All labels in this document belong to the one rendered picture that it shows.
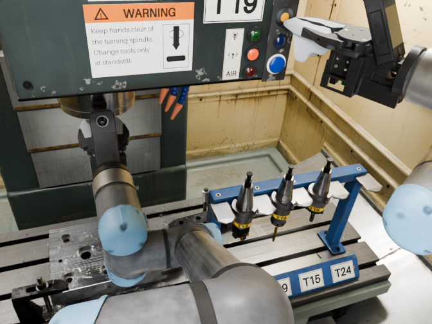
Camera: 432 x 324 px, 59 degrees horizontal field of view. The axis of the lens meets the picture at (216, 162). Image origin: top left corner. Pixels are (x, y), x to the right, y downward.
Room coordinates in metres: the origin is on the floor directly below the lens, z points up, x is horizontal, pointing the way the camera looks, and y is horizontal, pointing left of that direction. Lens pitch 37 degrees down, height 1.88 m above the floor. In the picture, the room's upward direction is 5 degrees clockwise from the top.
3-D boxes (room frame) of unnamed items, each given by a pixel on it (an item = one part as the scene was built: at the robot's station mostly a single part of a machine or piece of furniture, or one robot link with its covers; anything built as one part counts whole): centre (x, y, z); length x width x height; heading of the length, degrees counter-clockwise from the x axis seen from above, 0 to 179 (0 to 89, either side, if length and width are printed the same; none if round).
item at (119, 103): (0.72, 0.26, 1.53); 0.16 x 0.16 x 0.12
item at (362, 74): (0.54, -0.21, 1.67); 0.12 x 0.08 x 0.09; 52
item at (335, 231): (0.90, -0.41, 1.05); 0.10 x 0.05 x 0.30; 23
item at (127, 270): (0.46, 0.14, 1.30); 0.11 x 0.08 x 0.11; 107
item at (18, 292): (0.56, 0.42, 0.97); 0.13 x 0.03 x 0.15; 113
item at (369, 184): (0.85, -0.44, 1.21); 0.07 x 0.05 x 0.01; 23
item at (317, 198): (0.78, -0.28, 1.21); 0.06 x 0.06 x 0.03
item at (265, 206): (0.72, -0.13, 1.21); 0.07 x 0.05 x 0.01; 23
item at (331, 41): (0.56, -0.15, 1.70); 0.09 x 0.05 x 0.02; 52
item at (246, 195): (0.70, -0.08, 1.26); 0.04 x 0.04 x 0.07
